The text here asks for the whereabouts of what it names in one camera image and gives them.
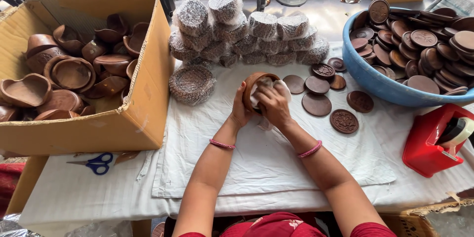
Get person's right hand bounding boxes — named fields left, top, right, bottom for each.
left=255, top=86, right=294, bottom=130

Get person's left hand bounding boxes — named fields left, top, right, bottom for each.
left=230, top=81, right=257, bottom=129

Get round brown wooden bowl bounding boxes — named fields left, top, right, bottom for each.
left=242, top=72, right=281, bottom=114

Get white wiping cloth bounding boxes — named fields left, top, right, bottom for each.
left=250, top=77, right=292, bottom=131

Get loose round wooden lids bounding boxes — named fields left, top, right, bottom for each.
left=282, top=57, right=375, bottom=135

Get pile of bubble-wrapped bowls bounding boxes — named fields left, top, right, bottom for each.
left=168, top=0, right=330, bottom=106

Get pink beaded bangle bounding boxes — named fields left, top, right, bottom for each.
left=297, top=140, right=323, bottom=158
left=209, top=139, right=236, bottom=150

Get white paper sheet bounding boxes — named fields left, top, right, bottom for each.
left=152, top=42, right=397, bottom=198

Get blue plastic tub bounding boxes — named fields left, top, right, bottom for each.
left=342, top=6, right=474, bottom=108

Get person's red garment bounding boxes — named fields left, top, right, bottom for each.
left=179, top=212, right=397, bottom=237

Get large open cardboard box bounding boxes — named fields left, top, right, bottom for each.
left=0, top=0, right=175, bottom=156

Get brown tape scrap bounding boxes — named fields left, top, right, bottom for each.
left=114, top=151, right=141, bottom=166

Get heap of wooden lids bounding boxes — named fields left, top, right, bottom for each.
left=350, top=0, right=474, bottom=96

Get red tape dispenser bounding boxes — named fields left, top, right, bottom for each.
left=402, top=104, right=474, bottom=178

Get torn cardboard box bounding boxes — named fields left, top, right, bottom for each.
left=379, top=192, right=474, bottom=237

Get heap of brown wooden bowls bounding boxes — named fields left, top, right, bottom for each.
left=0, top=14, right=150, bottom=122

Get white tablecloth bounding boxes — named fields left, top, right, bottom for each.
left=19, top=41, right=474, bottom=227

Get clear tape roll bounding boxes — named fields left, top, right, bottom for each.
left=437, top=117, right=474, bottom=149

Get flat cardboard board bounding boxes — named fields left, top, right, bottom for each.
left=5, top=155, right=49, bottom=215

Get red patterned cloth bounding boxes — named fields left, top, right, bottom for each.
left=0, top=162, right=26, bottom=217

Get clear plastic bag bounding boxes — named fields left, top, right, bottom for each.
left=0, top=213, right=134, bottom=237

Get blue-handled scissors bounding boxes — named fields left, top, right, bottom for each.
left=67, top=152, right=114, bottom=175

